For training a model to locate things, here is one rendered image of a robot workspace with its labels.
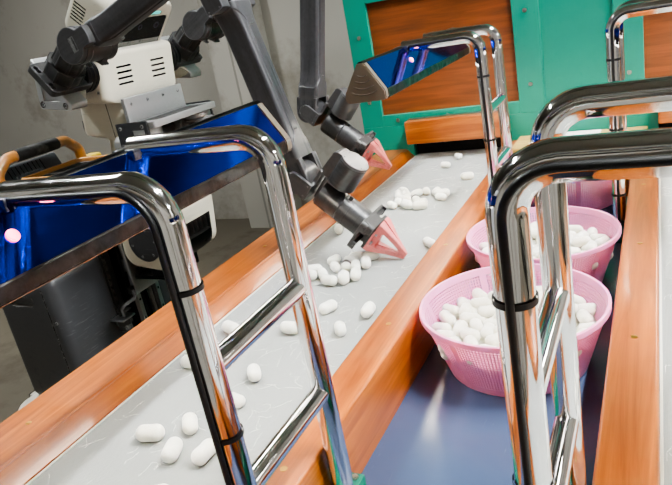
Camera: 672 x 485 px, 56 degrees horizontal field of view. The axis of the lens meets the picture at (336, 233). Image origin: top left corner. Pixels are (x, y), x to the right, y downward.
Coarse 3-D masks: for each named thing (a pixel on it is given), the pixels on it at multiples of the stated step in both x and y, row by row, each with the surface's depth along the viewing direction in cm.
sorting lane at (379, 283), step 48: (384, 192) 167; (336, 240) 139; (384, 240) 133; (336, 288) 115; (384, 288) 111; (288, 336) 100; (336, 336) 98; (144, 384) 94; (192, 384) 92; (240, 384) 89; (288, 384) 87; (96, 432) 85; (48, 480) 77; (96, 480) 75; (144, 480) 73; (192, 480) 72
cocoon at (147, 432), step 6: (144, 426) 80; (150, 426) 80; (156, 426) 80; (162, 426) 80; (138, 432) 80; (144, 432) 79; (150, 432) 79; (156, 432) 79; (162, 432) 80; (138, 438) 80; (144, 438) 79; (150, 438) 79; (156, 438) 79
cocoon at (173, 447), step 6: (174, 438) 77; (168, 444) 76; (174, 444) 76; (180, 444) 76; (162, 450) 75; (168, 450) 75; (174, 450) 75; (180, 450) 76; (162, 456) 75; (168, 456) 74; (174, 456) 75; (168, 462) 75
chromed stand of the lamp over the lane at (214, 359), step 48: (144, 144) 62; (192, 144) 60; (240, 144) 57; (0, 192) 51; (48, 192) 48; (96, 192) 45; (144, 192) 44; (288, 192) 58; (288, 240) 59; (192, 288) 46; (288, 288) 60; (192, 336) 47; (240, 336) 52; (240, 432) 51; (288, 432) 59; (336, 432) 66; (240, 480) 52; (336, 480) 68
